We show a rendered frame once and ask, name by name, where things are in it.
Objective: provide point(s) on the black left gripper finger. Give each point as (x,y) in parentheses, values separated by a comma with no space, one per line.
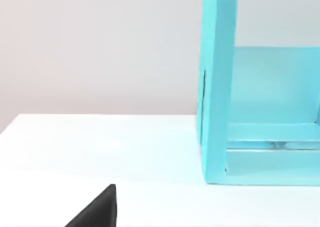
(102,209)

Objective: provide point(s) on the light blue rack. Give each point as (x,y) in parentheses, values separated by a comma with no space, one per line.
(217,112)

